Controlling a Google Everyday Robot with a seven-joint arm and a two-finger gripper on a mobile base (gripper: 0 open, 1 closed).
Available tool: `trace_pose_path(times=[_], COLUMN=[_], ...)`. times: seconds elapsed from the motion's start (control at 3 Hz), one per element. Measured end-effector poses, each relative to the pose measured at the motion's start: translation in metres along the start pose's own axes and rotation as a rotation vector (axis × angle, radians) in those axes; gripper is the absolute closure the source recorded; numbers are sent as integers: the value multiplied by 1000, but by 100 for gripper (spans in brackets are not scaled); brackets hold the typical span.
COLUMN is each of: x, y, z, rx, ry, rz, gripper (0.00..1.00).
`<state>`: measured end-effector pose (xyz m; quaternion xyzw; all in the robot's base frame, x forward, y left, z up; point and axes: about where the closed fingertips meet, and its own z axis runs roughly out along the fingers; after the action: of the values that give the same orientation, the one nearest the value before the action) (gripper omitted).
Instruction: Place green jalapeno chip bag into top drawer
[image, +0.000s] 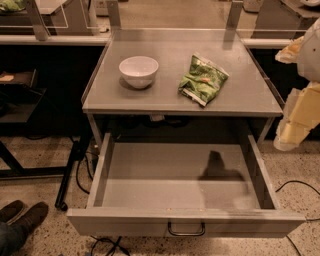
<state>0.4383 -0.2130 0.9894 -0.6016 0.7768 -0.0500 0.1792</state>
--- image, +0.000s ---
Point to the white ceramic bowl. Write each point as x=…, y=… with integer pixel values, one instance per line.
x=139, y=71

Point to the dark shoe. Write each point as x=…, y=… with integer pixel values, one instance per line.
x=33, y=218
x=11, y=210

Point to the dark right shoe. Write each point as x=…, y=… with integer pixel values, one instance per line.
x=33, y=218

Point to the green bag in background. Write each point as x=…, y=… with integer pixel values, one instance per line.
x=8, y=6

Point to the black drawer handle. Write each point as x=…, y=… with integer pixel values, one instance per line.
x=186, y=230

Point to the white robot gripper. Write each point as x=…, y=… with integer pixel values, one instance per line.
x=310, y=55

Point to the grey open top drawer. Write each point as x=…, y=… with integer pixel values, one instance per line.
x=138, y=188

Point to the grey cabinet table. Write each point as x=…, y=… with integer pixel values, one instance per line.
x=244, y=94

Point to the blue jeans leg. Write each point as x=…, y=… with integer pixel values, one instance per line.
x=12, y=238

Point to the dark left shoe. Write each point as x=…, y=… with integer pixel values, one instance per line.
x=11, y=210

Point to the green jalapeno chip bag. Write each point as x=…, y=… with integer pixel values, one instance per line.
x=203, y=81

